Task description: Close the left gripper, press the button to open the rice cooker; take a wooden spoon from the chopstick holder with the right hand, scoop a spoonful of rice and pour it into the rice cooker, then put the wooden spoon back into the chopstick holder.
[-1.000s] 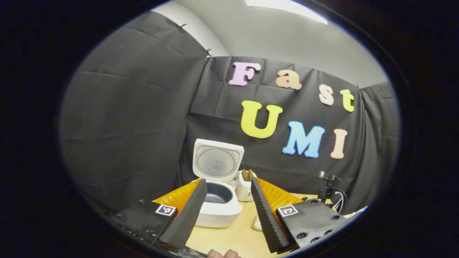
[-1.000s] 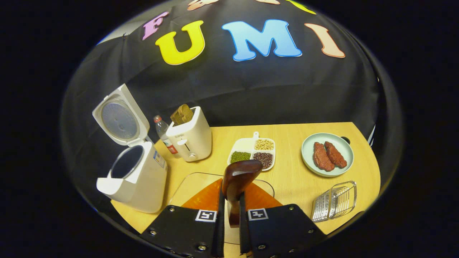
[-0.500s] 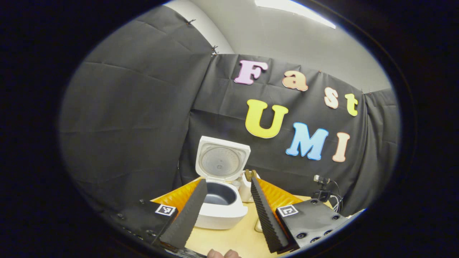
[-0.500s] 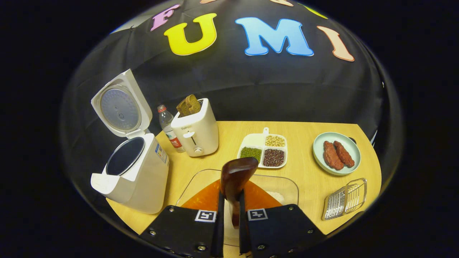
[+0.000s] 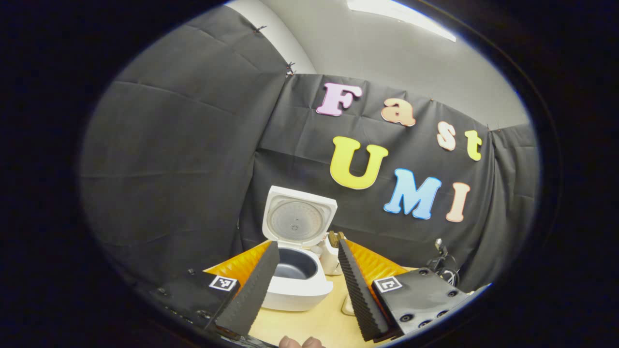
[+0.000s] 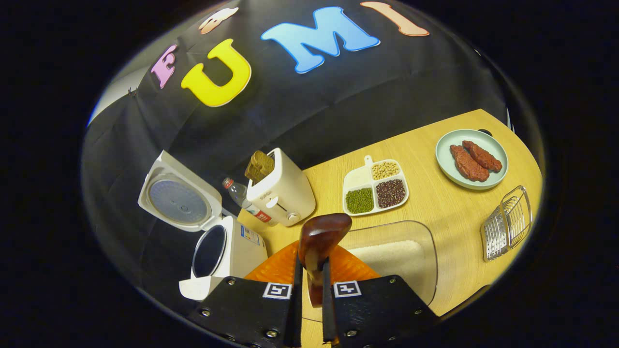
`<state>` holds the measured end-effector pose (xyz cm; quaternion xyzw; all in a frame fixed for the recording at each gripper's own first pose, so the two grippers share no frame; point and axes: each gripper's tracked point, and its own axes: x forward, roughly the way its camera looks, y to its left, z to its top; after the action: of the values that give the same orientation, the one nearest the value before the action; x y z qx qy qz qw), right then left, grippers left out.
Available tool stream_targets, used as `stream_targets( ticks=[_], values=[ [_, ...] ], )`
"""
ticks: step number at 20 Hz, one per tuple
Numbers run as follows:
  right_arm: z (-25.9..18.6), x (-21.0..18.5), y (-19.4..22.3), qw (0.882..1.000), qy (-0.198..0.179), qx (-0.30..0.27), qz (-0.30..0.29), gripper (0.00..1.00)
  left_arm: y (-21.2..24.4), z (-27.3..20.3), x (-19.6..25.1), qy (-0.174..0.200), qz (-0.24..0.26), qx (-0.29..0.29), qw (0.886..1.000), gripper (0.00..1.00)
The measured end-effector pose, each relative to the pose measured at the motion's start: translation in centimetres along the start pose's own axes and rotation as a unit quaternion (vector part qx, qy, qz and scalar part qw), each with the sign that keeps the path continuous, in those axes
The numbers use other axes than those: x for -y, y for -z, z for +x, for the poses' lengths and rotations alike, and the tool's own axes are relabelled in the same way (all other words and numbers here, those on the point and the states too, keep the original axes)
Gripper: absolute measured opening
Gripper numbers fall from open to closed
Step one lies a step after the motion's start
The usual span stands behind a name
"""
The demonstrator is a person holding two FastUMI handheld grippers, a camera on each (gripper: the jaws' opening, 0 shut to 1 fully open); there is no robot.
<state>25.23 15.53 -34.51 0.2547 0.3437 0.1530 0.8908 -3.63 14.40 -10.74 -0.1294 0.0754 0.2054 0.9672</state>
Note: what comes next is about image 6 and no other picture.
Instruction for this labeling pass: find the red meat piece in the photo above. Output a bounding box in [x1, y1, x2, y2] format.
[450, 144, 490, 183]
[462, 140, 503, 173]

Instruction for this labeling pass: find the dark wooden spoon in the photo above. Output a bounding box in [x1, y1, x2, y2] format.
[297, 213, 353, 308]

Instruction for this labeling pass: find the white toaster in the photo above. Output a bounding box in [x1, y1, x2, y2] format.
[246, 147, 316, 228]

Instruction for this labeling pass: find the white divided dish of grains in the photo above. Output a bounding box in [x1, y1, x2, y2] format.
[342, 155, 410, 217]

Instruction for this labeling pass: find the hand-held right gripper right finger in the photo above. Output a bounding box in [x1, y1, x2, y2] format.
[322, 244, 439, 348]

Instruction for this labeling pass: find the metal wire chopstick holder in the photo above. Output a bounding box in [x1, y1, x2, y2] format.
[480, 185, 533, 262]

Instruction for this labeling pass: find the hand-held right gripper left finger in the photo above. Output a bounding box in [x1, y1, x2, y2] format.
[186, 241, 303, 348]

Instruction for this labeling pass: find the clear plastic bottle red label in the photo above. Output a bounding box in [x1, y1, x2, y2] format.
[222, 177, 279, 227]

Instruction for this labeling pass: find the brown bread slice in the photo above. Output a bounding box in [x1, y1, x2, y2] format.
[254, 150, 275, 178]
[244, 154, 265, 184]

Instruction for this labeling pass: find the pale green plate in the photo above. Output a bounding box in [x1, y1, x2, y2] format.
[435, 129, 509, 190]

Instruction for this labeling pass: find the white rice cooker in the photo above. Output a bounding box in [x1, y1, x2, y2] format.
[138, 150, 268, 301]

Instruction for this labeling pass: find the clear box of rice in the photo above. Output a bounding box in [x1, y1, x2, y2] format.
[302, 220, 439, 322]

